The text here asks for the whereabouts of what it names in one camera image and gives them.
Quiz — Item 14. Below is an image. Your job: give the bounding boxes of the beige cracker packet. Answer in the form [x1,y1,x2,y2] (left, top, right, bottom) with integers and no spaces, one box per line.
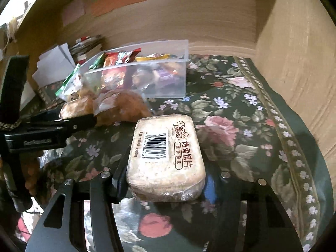
[126,114,206,202]

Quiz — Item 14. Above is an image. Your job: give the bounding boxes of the purple label snack packet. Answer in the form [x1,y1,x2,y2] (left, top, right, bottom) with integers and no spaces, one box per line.
[155,67,179,83]

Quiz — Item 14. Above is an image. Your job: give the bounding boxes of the white paper sheets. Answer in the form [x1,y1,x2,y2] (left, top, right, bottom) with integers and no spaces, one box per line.
[32,43,76,90]

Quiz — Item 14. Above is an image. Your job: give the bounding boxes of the red snack packet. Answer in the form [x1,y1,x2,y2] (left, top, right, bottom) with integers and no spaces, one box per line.
[103,48,142,67]

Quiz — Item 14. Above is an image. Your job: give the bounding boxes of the green edged clear bag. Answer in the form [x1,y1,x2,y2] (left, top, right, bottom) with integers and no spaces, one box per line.
[55,63,84,101]

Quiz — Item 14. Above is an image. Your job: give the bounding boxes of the green snack packet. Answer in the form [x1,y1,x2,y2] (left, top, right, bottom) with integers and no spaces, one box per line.
[89,53,107,70]

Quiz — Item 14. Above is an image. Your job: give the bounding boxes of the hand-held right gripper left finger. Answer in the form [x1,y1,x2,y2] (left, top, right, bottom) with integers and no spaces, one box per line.
[25,152,132,252]

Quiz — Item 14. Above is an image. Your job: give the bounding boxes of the orange sticky note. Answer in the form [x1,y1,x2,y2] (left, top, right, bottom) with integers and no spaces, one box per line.
[91,0,147,17]

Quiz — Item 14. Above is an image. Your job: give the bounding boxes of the yellow snack packet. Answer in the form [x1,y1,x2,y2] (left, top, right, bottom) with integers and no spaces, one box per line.
[135,54,171,62]

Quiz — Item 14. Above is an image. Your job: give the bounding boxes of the pink sticky note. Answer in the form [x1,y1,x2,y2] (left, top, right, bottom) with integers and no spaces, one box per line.
[62,0,87,27]

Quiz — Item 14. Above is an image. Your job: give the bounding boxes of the stack of books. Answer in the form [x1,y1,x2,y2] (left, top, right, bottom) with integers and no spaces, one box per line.
[70,35,104,61]

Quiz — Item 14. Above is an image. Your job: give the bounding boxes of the wooden desk shelf unit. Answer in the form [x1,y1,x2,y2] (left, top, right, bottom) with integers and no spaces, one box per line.
[0,0,336,168]

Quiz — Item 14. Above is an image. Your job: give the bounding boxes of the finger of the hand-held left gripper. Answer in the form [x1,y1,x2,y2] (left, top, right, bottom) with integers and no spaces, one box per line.
[4,112,98,153]

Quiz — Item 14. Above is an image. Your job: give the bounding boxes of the floral tablecloth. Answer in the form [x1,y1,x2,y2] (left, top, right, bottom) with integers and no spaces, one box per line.
[16,54,334,252]

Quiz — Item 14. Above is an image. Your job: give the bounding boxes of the clear bread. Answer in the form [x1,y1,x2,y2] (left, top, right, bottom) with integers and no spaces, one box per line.
[93,89,153,126]
[60,96,95,120]

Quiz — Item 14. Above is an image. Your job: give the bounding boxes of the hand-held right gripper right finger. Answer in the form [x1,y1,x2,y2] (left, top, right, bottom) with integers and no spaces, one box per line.
[201,171,305,252]

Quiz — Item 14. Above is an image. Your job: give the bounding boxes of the clear plastic storage container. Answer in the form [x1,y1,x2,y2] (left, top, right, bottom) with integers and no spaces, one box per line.
[83,40,189,99]

